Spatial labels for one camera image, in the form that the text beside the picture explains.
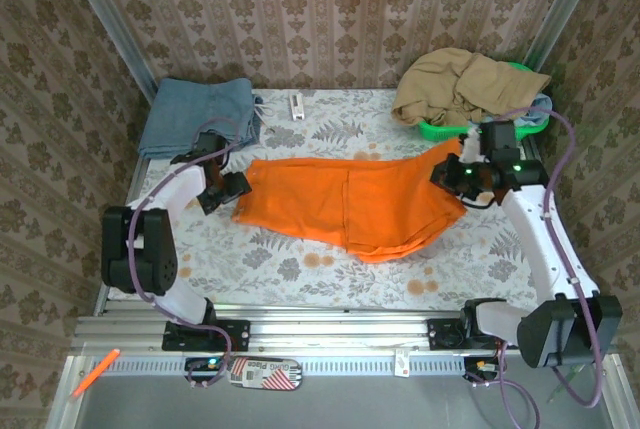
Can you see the small white paper tag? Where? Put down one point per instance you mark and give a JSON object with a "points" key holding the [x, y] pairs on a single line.
{"points": [[402, 364]]}

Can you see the folded blue trousers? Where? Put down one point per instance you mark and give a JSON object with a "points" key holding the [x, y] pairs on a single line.
{"points": [[185, 109]]}

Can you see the small white plastic device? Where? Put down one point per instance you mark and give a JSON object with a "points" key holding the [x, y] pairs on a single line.
{"points": [[297, 106]]}

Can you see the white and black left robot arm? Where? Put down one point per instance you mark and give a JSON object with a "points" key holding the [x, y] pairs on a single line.
{"points": [[170, 189]]}

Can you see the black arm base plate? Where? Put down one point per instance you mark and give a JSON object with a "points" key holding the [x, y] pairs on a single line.
{"points": [[442, 334], [235, 336]]}

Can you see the aluminium frame post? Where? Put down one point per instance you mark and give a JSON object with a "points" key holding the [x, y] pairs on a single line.
{"points": [[565, 9], [107, 24]]}

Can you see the green pen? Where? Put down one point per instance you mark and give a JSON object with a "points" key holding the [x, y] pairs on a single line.
{"points": [[565, 384]]}

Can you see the orange trousers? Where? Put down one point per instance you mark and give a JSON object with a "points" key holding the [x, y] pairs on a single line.
{"points": [[350, 204]]}

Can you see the aluminium mounting rail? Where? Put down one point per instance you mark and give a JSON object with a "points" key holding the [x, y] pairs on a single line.
{"points": [[340, 329]]}

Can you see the light blue garment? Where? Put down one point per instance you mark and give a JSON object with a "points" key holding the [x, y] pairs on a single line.
{"points": [[542, 104]]}

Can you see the red striped sticker label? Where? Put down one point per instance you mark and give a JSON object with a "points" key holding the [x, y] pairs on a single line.
{"points": [[265, 374]]}

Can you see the beige trousers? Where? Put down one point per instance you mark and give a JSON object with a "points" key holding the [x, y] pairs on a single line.
{"points": [[450, 89]]}

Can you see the orange pen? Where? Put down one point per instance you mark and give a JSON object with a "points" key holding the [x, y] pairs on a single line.
{"points": [[97, 371]]}

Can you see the floral tablecloth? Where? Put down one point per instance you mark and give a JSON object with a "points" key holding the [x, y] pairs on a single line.
{"points": [[300, 279]]}

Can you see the green plastic basket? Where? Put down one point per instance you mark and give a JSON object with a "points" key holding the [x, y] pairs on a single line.
{"points": [[440, 131]]}

